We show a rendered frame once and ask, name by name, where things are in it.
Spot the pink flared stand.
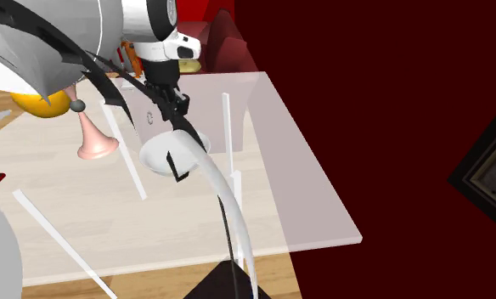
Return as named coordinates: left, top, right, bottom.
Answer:
left=63, top=84, right=121, bottom=161

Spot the black framed wall picture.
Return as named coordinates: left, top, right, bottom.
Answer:
left=446, top=93, right=496, bottom=238

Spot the red armchair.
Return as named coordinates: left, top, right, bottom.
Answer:
left=176, top=0, right=259, bottom=76

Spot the white bowl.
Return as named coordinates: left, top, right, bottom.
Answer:
left=138, top=128, right=212, bottom=178

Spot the yellow round ball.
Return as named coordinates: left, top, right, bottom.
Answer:
left=9, top=90, right=73, bottom=120

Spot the pale wooden table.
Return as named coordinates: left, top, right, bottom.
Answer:
left=0, top=71, right=364, bottom=299

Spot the pale yellow fruit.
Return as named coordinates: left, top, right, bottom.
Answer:
left=178, top=59, right=203, bottom=75

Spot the orange figure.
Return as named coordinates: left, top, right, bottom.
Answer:
left=120, top=40, right=144, bottom=80

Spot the dark robot stand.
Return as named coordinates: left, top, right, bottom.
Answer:
left=183, top=257, right=273, bottom=299

